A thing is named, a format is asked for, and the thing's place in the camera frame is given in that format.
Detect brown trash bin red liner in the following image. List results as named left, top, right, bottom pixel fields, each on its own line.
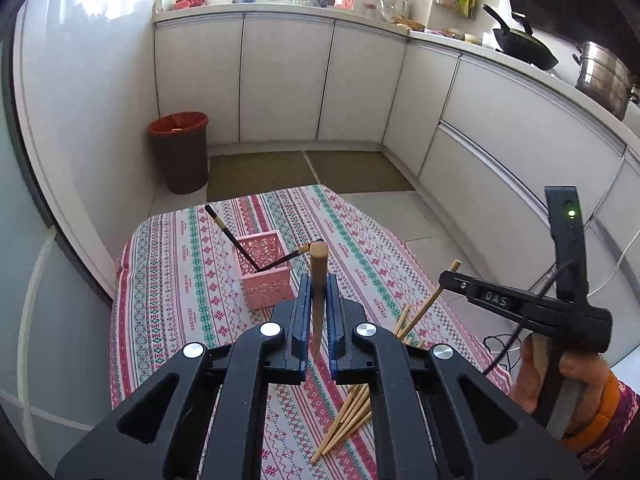
left=148, top=111, right=210, bottom=195

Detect patterned striped tablecloth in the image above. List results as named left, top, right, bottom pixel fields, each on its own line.
left=110, top=184, right=511, bottom=480

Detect black cable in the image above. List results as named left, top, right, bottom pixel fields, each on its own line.
left=481, top=259, right=577, bottom=377

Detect person's right hand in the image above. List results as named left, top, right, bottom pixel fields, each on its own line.
left=511, top=334, right=612, bottom=436

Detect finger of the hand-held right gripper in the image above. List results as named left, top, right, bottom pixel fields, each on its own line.
left=439, top=270, right=477, bottom=304

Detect white cable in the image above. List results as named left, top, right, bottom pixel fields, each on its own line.
left=582, top=157, right=640, bottom=297

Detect person's right forearm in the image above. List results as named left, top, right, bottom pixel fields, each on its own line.
left=560, top=367, right=640, bottom=476

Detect pile of wooden chopsticks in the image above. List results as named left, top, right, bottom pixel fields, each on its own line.
left=310, top=302, right=431, bottom=465

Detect white kitchen cabinets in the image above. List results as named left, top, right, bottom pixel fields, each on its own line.
left=152, top=7, right=640, bottom=366

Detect tan bamboo chopstick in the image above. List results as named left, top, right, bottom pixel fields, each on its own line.
left=308, top=241, right=329, bottom=362
left=399, top=259, right=462, bottom=338

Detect pink plastic basket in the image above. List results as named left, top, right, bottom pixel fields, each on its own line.
left=234, top=230, right=293, bottom=311

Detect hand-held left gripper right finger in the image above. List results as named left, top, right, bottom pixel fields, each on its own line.
left=325, top=274, right=586, bottom=480

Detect glass kettle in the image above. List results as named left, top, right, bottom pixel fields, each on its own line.
left=377, top=0, right=411, bottom=22

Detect black chopstick with gold band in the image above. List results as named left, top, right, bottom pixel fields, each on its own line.
left=204, top=204, right=262, bottom=273
left=264, top=240, right=325, bottom=270

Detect olive floor mat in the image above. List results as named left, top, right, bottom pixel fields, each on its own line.
left=206, top=151, right=318, bottom=202
left=305, top=150, right=416, bottom=195

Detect wall spice rack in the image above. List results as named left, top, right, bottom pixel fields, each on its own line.
left=433, top=0, right=478, bottom=19

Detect stainless steel pot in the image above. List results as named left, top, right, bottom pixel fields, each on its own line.
left=572, top=41, right=640, bottom=122

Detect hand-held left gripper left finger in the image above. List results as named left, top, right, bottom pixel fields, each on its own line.
left=55, top=274, right=313, bottom=480

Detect black wok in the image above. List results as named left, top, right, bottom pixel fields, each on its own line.
left=482, top=4, right=559, bottom=72

